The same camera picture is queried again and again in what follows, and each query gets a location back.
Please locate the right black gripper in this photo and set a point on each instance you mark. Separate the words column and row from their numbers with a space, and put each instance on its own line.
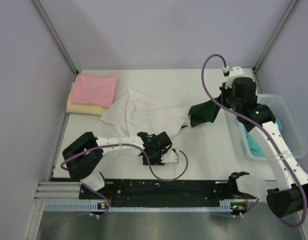
column 224, row 92

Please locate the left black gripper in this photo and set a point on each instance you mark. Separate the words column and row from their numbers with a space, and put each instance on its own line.
column 158, row 160

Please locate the white and green t shirt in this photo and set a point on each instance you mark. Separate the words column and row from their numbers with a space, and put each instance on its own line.
column 136, row 112

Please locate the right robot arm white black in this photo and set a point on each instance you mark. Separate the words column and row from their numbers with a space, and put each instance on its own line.
column 288, row 192

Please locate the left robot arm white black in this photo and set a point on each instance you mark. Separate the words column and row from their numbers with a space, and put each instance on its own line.
column 84, row 154

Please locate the white plastic basket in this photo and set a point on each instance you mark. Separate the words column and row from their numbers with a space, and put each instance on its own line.
column 286, row 123

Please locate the teal t shirt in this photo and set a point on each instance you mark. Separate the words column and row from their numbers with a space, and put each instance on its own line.
column 251, row 147

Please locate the folded pink t shirt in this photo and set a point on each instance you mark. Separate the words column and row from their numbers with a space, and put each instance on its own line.
column 95, row 90

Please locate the folded beige t shirt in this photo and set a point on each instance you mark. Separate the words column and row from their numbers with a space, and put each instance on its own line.
column 86, row 109

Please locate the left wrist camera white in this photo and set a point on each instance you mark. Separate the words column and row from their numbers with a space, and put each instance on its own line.
column 171, row 157

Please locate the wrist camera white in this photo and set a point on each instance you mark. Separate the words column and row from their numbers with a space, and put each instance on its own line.
column 232, row 73
column 171, row 157

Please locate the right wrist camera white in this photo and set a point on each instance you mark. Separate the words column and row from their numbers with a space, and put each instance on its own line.
column 232, row 73

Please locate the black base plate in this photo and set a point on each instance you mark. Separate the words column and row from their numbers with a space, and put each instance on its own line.
column 179, row 193

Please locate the right aluminium frame post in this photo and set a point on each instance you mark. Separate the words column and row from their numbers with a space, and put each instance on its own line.
column 291, row 8

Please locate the aluminium frame post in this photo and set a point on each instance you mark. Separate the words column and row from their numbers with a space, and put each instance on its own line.
column 54, row 35
column 291, row 8

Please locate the left aluminium frame post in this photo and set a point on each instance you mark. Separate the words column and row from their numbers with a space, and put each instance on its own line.
column 54, row 35

